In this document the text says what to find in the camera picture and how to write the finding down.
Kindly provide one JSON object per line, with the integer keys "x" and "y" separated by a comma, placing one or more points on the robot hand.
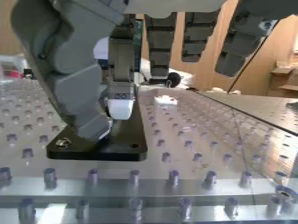
{"x": 66, "y": 60}

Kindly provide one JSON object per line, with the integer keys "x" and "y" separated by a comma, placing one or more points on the small silver screw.
{"x": 62, "y": 142}

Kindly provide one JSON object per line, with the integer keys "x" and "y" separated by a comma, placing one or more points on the black plate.
{"x": 119, "y": 146}

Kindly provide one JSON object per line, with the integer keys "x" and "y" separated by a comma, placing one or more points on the clear box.
{"x": 266, "y": 116}

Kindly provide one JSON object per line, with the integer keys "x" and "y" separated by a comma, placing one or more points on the small white metal bracket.
{"x": 164, "y": 100}

